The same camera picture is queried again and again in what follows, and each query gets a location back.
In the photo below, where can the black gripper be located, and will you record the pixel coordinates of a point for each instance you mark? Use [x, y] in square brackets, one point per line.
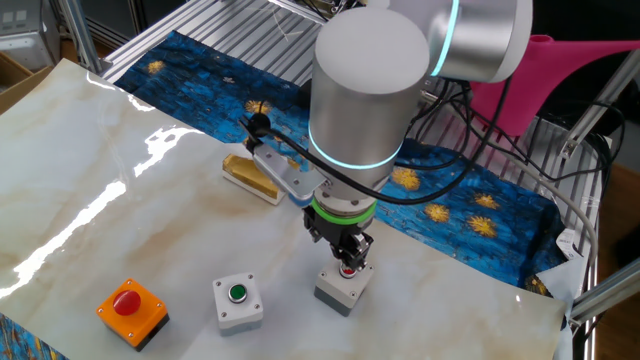
[332, 230]

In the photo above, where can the white box red button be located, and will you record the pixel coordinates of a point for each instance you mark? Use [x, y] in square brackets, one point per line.
[337, 292]

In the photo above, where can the white box green button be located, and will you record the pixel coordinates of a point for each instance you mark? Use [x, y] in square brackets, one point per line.
[240, 312]

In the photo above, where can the orange box red mushroom button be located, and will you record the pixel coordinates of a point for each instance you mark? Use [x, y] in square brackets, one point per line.
[150, 312]

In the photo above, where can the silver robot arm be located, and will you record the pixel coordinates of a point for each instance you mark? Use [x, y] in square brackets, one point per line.
[370, 100]

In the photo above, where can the gold tissue box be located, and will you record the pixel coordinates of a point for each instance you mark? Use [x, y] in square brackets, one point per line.
[247, 175]

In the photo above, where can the glossy marble pattern sheet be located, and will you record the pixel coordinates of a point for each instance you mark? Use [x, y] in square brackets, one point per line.
[150, 225]

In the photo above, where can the blue starry painting cloth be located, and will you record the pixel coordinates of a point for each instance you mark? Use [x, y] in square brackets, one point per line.
[210, 85]

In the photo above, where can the white cloth label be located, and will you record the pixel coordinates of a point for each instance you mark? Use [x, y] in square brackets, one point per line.
[569, 245]

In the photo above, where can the pink plastic watering can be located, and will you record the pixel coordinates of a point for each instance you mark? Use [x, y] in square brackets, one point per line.
[550, 85]

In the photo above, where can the open cardboard box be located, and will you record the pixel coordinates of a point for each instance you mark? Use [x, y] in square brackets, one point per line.
[20, 82]

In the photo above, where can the grey metal cabinet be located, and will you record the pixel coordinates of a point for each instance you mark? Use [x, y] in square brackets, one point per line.
[25, 40]

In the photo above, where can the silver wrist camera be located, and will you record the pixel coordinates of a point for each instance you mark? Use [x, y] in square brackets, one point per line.
[287, 172]

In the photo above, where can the aluminium frame post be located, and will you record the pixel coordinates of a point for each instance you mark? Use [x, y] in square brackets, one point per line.
[80, 35]
[595, 110]
[610, 292]

